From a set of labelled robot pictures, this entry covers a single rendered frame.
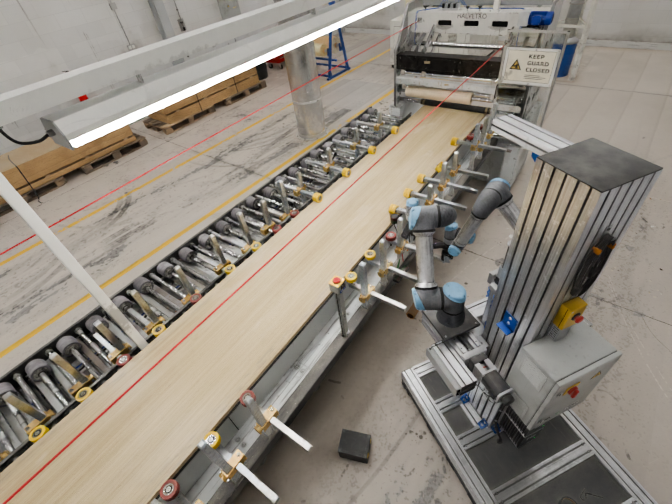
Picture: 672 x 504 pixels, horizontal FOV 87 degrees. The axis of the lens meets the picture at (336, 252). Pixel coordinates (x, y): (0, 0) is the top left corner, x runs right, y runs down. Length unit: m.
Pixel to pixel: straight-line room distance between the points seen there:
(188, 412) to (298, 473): 1.00
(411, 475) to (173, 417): 1.54
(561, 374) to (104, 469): 2.12
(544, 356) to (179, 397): 1.82
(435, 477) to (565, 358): 1.32
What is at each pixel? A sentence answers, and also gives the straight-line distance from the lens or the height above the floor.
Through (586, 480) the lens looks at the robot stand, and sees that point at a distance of 2.80.
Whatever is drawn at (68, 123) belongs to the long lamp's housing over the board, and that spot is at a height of 2.36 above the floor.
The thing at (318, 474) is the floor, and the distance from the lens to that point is 2.82.
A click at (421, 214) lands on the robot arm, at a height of 1.59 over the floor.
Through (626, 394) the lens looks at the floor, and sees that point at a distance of 3.43.
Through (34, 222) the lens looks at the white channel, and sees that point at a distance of 2.02.
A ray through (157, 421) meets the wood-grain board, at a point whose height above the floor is 0.90.
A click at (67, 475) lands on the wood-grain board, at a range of 2.39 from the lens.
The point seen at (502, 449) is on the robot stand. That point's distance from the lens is 2.70.
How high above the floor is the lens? 2.70
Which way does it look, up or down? 43 degrees down
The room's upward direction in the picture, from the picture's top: 9 degrees counter-clockwise
